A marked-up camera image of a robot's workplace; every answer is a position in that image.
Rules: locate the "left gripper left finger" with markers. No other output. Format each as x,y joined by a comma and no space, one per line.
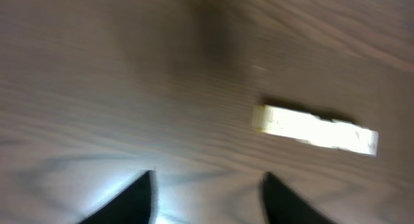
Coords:
133,205

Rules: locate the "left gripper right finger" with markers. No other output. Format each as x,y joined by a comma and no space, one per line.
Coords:
282,205

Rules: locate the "plain white block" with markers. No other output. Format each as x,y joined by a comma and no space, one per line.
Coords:
343,134

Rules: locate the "white block blue pencil picture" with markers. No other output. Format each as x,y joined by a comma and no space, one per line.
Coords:
366,141

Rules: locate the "white block teal side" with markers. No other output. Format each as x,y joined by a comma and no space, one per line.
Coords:
262,118

